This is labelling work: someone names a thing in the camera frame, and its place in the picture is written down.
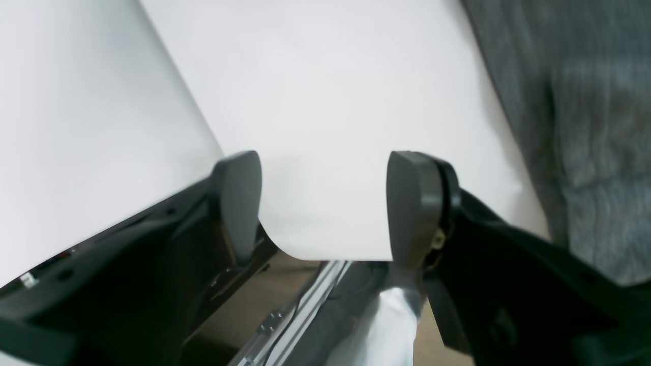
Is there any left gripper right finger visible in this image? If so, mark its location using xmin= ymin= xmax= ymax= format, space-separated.
xmin=387 ymin=151 xmax=649 ymax=365

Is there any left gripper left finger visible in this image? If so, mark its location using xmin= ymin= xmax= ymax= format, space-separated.
xmin=1 ymin=150 xmax=278 ymax=365

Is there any grey t-shirt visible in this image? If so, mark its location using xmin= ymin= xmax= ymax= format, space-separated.
xmin=463 ymin=1 xmax=650 ymax=285

